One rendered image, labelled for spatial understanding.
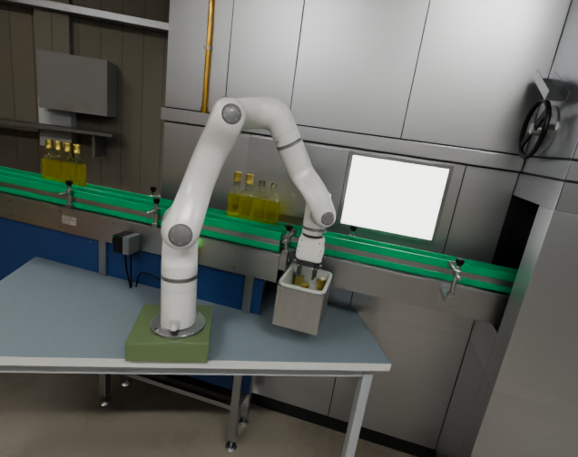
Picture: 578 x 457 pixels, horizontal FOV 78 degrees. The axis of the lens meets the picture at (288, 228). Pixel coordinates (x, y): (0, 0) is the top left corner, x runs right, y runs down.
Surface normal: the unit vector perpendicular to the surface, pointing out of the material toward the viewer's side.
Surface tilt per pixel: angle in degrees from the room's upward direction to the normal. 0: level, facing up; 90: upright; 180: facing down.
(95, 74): 90
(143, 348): 90
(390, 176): 90
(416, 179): 90
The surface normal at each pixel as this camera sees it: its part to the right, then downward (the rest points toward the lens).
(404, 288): -0.25, 0.22
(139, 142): 0.15, 0.28
